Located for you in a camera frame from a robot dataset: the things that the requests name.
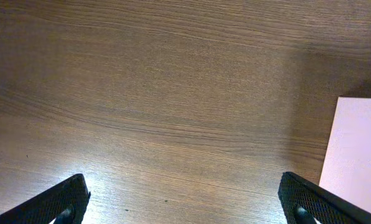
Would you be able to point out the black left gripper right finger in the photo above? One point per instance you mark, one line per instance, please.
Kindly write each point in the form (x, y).
(305, 202)

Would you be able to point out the pink cardboard box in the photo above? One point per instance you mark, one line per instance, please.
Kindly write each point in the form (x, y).
(347, 164)

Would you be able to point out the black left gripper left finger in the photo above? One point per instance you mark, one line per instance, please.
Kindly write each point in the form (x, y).
(65, 202)

